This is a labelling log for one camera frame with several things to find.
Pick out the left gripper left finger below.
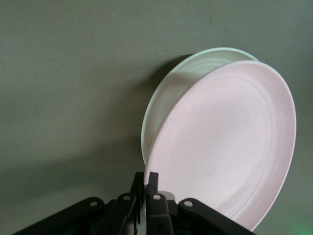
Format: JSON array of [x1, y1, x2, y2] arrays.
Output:
[[12, 172, 147, 235]]

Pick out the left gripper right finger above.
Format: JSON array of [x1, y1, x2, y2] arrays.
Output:
[[146, 172, 259, 235]]

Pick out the pink plate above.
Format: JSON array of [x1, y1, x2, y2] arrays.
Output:
[[144, 60, 298, 232]]

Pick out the beige plate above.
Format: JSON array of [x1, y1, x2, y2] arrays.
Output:
[[141, 47, 260, 167]]

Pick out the brown table cover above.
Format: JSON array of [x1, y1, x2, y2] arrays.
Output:
[[0, 0, 313, 235]]

